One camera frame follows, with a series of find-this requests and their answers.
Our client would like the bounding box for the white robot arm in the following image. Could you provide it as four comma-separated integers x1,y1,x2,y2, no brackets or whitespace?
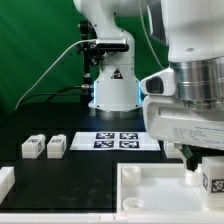
73,0,224,151

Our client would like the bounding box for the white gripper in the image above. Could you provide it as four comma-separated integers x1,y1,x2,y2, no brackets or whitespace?
143,96,224,172

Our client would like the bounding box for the black cable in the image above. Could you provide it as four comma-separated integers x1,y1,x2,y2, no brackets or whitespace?
18,85,84,108

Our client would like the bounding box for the white square table top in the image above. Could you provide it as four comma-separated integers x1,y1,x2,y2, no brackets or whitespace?
117,163,224,213

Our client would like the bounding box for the white obstacle bar left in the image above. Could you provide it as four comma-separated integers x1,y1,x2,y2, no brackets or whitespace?
0,167,15,204

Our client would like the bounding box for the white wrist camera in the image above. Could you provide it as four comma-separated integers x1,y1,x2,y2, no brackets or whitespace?
140,68,176,97

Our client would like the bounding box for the grey cable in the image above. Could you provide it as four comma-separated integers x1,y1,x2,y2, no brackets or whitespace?
14,39,98,111

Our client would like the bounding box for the white sheet with tags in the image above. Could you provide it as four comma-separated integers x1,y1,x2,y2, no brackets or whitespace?
70,132,160,151

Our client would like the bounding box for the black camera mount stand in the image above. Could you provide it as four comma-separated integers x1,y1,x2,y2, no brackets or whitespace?
77,20,105,103

